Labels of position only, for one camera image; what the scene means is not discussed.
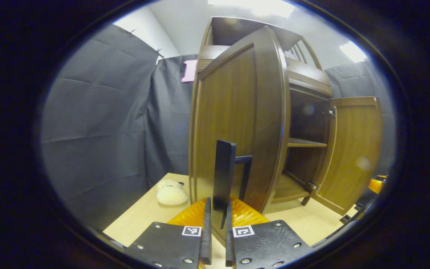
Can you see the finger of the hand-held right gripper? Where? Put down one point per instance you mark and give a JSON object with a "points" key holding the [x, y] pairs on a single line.
{"points": [[376, 185]]}

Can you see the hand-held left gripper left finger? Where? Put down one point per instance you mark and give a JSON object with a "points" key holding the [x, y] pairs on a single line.
{"points": [[170, 246]]}

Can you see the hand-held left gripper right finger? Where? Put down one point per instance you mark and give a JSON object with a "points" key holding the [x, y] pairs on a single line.
{"points": [[267, 243]]}

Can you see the wooden cabinet door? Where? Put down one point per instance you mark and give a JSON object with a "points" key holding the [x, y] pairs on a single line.
{"points": [[353, 149], [230, 104]]}

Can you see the wooden double-door shoe cabinet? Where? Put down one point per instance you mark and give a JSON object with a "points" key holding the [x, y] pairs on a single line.
{"points": [[308, 76]]}

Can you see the metal door hinge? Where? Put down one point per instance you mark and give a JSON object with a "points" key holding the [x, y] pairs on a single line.
{"points": [[331, 112], [313, 186]]}

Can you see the white plush toy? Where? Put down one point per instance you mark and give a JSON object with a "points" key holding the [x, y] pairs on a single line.
{"points": [[172, 196]]}

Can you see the wooden inner shelf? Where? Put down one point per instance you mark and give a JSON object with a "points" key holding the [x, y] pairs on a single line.
{"points": [[304, 142]]}

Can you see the black backdrop cloth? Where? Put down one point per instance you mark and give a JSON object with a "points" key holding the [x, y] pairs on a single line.
{"points": [[99, 130]]}

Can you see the small ceiling light panel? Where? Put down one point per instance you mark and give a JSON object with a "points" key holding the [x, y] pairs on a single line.
{"points": [[353, 51]]}

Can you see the large ceiling light panel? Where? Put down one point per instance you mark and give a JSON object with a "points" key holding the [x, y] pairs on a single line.
{"points": [[256, 5]]}

